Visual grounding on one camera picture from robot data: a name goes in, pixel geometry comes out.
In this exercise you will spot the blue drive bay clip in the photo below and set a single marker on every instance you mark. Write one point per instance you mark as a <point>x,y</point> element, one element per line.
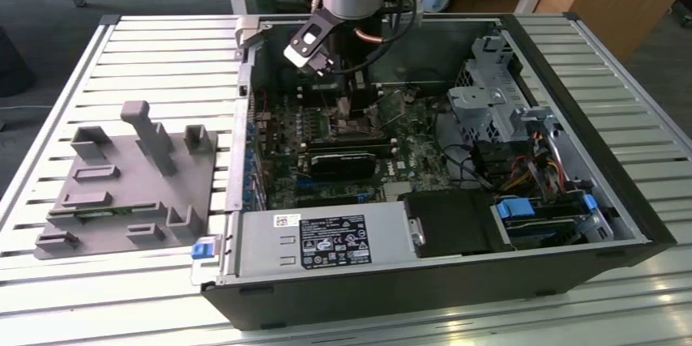
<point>589,202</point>

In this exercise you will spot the silver chipset heatsink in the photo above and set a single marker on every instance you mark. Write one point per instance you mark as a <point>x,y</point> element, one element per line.
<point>398,191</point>

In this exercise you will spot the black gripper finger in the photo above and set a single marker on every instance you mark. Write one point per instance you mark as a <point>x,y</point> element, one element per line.
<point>365,92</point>

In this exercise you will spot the green motherboard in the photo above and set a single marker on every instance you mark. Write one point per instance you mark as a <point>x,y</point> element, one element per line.
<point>422,159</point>

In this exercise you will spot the silver grey wrist camera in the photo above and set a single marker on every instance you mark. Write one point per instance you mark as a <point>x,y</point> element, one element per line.
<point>401,5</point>

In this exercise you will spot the blue disk carrier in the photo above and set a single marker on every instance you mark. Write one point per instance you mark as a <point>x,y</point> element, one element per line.
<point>514,208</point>

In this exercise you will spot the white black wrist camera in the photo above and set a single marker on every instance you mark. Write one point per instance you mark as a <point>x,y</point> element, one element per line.
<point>306,44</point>

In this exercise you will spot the black plastic drive cover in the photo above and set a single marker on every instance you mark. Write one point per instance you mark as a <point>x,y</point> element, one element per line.
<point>454,220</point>

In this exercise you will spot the wooden cabinet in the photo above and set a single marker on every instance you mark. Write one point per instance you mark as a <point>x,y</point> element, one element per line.
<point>622,1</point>

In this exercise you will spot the silver power supply unit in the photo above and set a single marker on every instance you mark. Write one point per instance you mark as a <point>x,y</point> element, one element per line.
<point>259,249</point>

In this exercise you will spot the black graphics card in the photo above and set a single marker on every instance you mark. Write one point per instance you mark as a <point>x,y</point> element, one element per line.
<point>341,167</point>

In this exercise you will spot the black RAM slot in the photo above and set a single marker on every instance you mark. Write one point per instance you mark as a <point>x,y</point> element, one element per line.
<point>351,148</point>
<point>351,143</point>

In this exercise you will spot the grey parts rack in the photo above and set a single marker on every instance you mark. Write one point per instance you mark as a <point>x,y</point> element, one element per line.
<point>135,200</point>

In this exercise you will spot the black open PC case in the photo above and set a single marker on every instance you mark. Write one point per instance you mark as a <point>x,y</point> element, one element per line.
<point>379,305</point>

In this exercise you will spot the CPU socket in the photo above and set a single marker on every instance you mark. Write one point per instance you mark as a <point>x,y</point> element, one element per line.
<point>357,129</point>

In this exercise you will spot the green RAM stick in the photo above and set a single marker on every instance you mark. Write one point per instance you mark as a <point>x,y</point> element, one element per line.
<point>122,211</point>

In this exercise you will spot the black hard disk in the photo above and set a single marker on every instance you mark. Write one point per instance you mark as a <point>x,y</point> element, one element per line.
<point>541,232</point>

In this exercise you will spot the thin metal locking lever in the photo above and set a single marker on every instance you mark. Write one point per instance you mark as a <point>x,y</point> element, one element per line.
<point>390,114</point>

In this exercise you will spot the metal drive cage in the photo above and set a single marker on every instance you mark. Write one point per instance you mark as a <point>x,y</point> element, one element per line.
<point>487,96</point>

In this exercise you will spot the blue case latch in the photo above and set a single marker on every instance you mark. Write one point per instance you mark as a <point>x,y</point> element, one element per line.
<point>202,250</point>

